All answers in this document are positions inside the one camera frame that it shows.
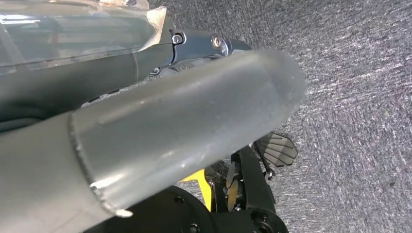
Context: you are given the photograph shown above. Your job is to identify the black stand base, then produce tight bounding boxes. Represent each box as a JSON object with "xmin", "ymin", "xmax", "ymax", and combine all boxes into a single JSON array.
[{"xmin": 84, "ymin": 132, "xmax": 299, "ymax": 233}]

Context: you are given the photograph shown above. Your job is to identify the yellow floor tape square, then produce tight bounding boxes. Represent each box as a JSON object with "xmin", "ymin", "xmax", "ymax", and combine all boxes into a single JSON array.
[{"xmin": 178, "ymin": 168, "xmax": 213, "ymax": 212}]

